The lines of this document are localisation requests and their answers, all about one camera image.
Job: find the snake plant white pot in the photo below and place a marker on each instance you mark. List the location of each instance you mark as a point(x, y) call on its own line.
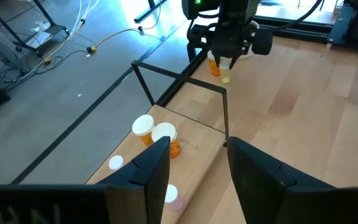
point(247, 56)

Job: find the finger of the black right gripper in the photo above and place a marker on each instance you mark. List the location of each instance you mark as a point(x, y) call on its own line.
point(197, 34)
point(262, 42)

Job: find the pink medicine bottle white cap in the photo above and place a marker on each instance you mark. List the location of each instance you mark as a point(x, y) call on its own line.
point(116, 162)
point(171, 196)

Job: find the wooden shelf black metal frame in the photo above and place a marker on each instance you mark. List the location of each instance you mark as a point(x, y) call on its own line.
point(197, 149)

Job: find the large orange medicine bottle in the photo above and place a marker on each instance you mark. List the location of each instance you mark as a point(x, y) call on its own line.
point(164, 130)
point(143, 124)

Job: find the yellow medicine bottle white cap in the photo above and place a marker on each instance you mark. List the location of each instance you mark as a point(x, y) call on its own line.
point(225, 73)

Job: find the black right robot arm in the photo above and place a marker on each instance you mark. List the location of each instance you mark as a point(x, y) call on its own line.
point(204, 9)

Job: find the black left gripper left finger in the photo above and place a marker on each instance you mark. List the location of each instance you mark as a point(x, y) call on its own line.
point(135, 193)

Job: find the black metal stand foot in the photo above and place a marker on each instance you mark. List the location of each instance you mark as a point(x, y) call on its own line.
point(151, 12)

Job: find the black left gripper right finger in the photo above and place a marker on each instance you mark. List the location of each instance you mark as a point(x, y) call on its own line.
point(266, 186)

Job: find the small orange medicine bottle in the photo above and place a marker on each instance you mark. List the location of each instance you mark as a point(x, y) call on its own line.
point(213, 68)

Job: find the black metal cart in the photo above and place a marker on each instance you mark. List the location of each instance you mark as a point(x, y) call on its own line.
point(47, 31)

